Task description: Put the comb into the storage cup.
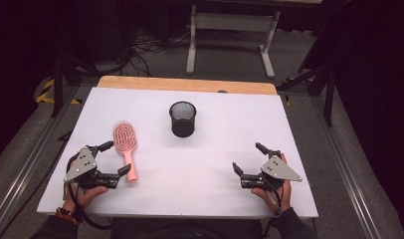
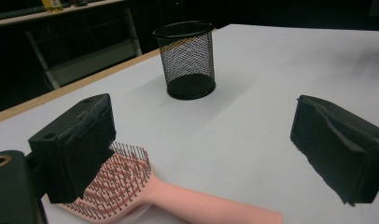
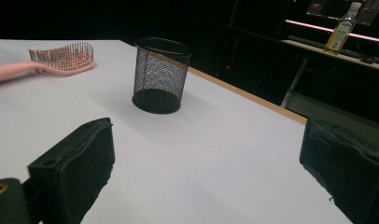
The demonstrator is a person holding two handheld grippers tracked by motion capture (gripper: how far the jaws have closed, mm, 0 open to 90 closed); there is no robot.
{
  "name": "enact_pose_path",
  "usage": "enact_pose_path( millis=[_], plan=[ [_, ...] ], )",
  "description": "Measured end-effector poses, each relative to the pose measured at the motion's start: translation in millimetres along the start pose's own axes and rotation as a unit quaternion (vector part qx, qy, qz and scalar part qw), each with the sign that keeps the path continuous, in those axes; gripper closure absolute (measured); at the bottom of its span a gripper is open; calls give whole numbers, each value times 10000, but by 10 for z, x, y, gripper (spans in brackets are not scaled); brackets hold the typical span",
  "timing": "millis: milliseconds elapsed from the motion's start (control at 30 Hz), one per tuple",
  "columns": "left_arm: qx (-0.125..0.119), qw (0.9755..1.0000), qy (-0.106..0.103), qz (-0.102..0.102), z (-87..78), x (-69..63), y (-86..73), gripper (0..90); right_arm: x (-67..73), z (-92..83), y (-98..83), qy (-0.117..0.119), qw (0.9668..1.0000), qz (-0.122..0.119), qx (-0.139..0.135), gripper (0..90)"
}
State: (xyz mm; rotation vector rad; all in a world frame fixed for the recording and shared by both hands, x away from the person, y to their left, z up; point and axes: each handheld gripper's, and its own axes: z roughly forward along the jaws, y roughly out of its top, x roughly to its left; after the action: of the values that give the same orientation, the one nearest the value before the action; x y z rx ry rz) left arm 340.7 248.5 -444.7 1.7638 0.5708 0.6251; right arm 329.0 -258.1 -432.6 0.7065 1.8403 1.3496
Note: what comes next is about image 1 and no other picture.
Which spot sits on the person's left hand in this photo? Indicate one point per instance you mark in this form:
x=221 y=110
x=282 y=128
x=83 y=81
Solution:
x=84 y=197

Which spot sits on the aluminium floor rail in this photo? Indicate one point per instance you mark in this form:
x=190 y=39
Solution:
x=347 y=176
x=27 y=159

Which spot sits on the white table cover sheet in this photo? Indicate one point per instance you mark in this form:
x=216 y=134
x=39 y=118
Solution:
x=190 y=166

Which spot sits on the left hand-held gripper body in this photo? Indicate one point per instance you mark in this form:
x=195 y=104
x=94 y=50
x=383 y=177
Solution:
x=81 y=166

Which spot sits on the dark table grommet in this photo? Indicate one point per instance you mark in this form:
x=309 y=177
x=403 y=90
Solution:
x=222 y=91

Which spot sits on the black metal stand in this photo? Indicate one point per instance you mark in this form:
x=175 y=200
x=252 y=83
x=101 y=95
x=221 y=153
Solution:
x=328 y=93
x=59 y=83

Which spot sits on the yellow black hazard tape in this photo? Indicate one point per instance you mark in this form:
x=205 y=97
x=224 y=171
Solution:
x=45 y=91

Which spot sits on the wooden table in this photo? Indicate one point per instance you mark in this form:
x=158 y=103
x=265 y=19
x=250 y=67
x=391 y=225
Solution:
x=176 y=84

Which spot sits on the pink hairbrush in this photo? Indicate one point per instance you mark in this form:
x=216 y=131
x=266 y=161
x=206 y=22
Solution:
x=125 y=137

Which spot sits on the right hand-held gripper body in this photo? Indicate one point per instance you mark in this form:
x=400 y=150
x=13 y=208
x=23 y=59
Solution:
x=279 y=170

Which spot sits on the white metal desk frame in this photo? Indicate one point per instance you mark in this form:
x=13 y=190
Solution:
x=233 y=22

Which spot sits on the black mesh pen holder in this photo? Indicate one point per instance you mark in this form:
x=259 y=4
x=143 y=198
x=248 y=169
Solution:
x=182 y=121

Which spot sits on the person's lap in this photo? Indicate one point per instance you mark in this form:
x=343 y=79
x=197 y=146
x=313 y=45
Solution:
x=186 y=229

